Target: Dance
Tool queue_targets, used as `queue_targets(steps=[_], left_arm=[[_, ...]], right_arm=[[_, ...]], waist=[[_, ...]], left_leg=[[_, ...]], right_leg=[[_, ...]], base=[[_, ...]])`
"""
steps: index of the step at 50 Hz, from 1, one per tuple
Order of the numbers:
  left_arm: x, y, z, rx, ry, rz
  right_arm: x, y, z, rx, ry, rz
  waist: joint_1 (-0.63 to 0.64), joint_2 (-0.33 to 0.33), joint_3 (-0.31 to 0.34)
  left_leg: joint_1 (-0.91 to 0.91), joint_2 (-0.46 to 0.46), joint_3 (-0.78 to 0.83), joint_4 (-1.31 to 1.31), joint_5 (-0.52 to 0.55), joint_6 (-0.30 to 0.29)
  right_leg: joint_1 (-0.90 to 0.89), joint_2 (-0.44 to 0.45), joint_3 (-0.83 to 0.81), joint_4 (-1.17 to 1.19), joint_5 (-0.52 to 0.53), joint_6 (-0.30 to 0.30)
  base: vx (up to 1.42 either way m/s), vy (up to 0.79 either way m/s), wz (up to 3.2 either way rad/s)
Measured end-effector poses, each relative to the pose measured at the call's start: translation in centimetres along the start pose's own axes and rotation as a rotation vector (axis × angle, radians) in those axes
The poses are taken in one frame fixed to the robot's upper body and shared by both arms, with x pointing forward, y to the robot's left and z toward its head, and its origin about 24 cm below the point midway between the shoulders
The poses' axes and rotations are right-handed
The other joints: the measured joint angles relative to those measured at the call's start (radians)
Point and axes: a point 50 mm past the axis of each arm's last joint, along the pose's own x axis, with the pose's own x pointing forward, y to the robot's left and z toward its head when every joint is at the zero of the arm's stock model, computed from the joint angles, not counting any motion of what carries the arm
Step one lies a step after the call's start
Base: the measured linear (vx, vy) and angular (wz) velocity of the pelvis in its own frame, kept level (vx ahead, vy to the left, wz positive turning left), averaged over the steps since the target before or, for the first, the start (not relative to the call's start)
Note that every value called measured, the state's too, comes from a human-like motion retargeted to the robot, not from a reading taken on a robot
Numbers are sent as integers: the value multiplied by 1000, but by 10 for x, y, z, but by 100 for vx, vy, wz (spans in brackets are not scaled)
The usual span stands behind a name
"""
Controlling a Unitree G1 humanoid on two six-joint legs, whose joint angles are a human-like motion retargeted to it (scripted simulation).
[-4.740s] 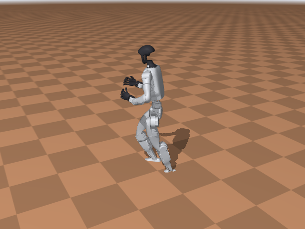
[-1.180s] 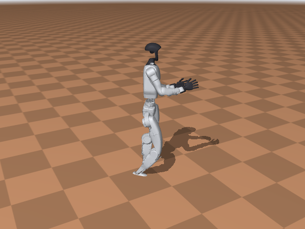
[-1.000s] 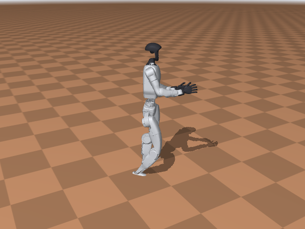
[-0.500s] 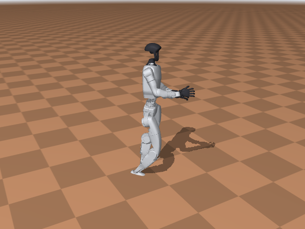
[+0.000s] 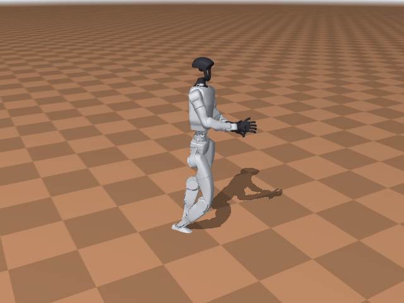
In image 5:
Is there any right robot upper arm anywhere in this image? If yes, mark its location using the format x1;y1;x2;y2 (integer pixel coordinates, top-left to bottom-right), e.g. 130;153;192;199
188;89;211;129

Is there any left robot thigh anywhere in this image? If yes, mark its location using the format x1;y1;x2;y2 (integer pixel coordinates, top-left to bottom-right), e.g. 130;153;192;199
186;138;215;190

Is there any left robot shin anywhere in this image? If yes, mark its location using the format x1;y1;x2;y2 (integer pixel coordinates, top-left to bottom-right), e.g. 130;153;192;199
182;186;200;219

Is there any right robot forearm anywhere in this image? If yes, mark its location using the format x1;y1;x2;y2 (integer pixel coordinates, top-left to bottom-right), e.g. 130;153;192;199
206;118;238;132

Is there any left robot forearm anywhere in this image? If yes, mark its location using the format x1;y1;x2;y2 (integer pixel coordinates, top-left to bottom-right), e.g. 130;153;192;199
215;111;228;123

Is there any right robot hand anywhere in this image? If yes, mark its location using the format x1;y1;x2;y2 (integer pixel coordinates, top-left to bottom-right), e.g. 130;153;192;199
231;117;257;133

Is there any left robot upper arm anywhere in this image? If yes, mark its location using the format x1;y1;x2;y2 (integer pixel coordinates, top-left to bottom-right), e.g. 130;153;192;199
211;86;219;119

